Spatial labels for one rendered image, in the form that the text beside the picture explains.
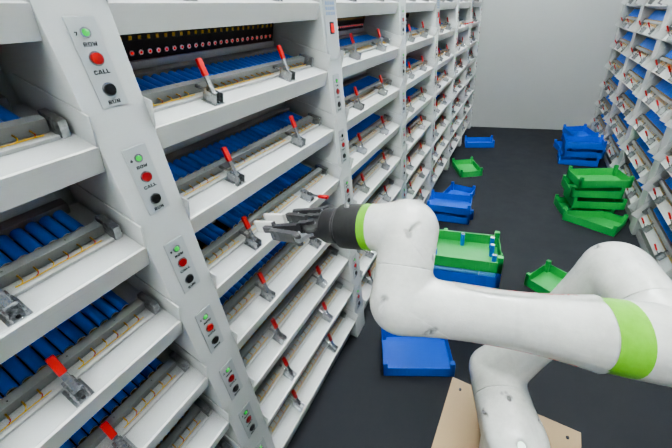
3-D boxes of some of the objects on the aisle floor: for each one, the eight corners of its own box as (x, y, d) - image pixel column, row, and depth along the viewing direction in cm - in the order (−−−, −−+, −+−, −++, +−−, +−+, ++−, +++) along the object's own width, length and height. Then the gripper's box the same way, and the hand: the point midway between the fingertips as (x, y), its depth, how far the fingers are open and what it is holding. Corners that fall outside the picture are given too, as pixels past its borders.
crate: (605, 302, 162) (610, 290, 158) (583, 320, 154) (587, 308, 150) (545, 269, 186) (548, 259, 182) (523, 284, 178) (526, 273, 174)
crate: (444, 336, 155) (445, 325, 151) (454, 376, 137) (455, 365, 133) (381, 336, 158) (381, 325, 155) (383, 376, 141) (383, 364, 137)
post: (406, 246, 219) (405, -64, 141) (402, 254, 212) (398, -67, 133) (379, 240, 228) (363, -54, 150) (374, 247, 221) (355, -56, 143)
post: (285, 472, 114) (7, -261, 35) (268, 503, 107) (-126, -327, 28) (243, 443, 123) (-50, -185, 44) (225, 470, 116) (-161, -221, 37)
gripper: (327, 264, 62) (244, 253, 75) (361, 221, 74) (284, 219, 87) (316, 231, 59) (231, 226, 72) (354, 192, 71) (275, 194, 84)
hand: (270, 222), depth 78 cm, fingers open, 3 cm apart
